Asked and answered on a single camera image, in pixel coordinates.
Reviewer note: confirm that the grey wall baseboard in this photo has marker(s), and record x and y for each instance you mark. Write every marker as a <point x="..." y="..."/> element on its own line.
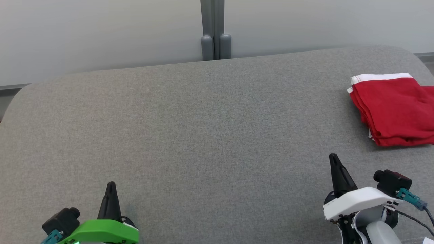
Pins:
<point x="425" y="57"/>
<point x="13" y="87"/>

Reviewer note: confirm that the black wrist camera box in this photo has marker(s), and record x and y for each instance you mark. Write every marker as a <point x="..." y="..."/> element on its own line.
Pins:
<point x="61" y="220"/>
<point x="393" y="181"/>

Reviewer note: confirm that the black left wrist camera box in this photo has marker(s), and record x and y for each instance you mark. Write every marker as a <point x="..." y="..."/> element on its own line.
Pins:
<point x="61" y="220"/>

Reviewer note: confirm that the red shorts with white stripe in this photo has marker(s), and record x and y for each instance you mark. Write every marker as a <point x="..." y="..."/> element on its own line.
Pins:
<point x="390" y="108"/>

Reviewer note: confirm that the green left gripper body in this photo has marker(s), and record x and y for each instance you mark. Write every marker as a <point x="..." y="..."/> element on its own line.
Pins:
<point x="101" y="232"/>

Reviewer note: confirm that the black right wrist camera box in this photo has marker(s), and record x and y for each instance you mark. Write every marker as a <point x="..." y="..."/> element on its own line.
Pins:
<point x="393" y="181"/>

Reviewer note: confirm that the grey partition post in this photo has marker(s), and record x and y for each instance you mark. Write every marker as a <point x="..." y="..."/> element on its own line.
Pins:
<point x="215" y="30"/>

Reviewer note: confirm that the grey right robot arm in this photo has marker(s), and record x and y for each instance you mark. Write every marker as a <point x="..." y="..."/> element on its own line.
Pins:
<point x="376" y="230"/>

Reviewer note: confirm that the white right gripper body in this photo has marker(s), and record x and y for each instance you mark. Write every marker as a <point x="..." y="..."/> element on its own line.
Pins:
<point x="356" y="201"/>

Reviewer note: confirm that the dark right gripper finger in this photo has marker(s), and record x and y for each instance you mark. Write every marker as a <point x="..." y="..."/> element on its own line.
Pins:
<point x="340" y="179"/>

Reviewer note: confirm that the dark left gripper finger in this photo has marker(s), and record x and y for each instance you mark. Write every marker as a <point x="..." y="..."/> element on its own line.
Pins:
<point x="110" y="203"/>

